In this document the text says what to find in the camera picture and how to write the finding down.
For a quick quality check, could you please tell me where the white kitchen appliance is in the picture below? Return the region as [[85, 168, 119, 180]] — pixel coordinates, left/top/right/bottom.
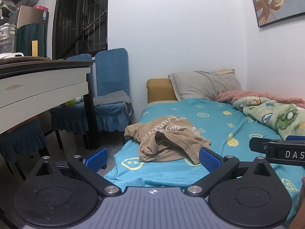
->
[[0, 52, 26, 60]]

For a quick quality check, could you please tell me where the person's right forearm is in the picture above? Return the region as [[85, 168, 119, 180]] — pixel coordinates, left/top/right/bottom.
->
[[288, 175, 305, 229]]

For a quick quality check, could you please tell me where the dark barred window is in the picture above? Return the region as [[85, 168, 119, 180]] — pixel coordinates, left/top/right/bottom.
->
[[52, 0, 109, 60]]

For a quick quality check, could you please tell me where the turquoise smiley bed sheet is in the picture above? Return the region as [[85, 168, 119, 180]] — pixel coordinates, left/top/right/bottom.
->
[[104, 97, 305, 229]]

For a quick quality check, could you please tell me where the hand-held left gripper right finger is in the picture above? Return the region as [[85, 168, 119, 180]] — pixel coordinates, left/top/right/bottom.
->
[[185, 147, 283, 197]]

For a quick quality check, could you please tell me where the clear glass jar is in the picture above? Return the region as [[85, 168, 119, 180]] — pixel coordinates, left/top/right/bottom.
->
[[0, 23, 18, 54]]

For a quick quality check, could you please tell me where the dark green covered appliance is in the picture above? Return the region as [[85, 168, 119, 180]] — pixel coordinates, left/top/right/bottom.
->
[[16, 23, 48, 57]]

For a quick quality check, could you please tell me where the silver refrigerator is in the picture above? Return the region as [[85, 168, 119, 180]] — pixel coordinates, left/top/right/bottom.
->
[[16, 5, 49, 28]]

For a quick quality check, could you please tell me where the tan padded headboard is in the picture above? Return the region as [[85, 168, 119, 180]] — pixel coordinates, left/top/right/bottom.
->
[[146, 78, 178, 103]]

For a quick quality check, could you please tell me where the grey pillow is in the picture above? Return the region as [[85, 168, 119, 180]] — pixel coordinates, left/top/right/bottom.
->
[[168, 69, 242, 101]]

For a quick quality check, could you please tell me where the blue covered chair grey cushion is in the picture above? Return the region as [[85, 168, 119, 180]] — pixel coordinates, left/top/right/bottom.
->
[[92, 48, 134, 134]]

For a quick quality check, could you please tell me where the beige printed t-shirt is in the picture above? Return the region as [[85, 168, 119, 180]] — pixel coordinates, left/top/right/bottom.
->
[[124, 116, 212, 165]]

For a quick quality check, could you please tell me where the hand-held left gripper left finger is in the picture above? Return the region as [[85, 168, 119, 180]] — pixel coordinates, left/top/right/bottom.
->
[[25, 147, 122, 198]]

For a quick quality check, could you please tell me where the green plush toy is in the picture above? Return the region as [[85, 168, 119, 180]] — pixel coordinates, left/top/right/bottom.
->
[[61, 96, 84, 107]]

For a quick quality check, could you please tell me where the green cartoon blanket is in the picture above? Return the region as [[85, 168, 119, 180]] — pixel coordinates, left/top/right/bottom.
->
[[233, 96, 305, 141]]

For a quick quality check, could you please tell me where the pink fluffy blanket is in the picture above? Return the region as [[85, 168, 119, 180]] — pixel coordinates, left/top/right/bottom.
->
[[215, 90, 305, 109]]

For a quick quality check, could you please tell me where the white table with black legs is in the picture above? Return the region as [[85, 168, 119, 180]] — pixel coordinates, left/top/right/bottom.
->
[[0, 58, 99, 149]]

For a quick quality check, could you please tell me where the gold leaf wall picture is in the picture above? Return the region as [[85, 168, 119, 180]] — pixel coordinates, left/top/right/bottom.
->
[[246, 0, 305, 28]]

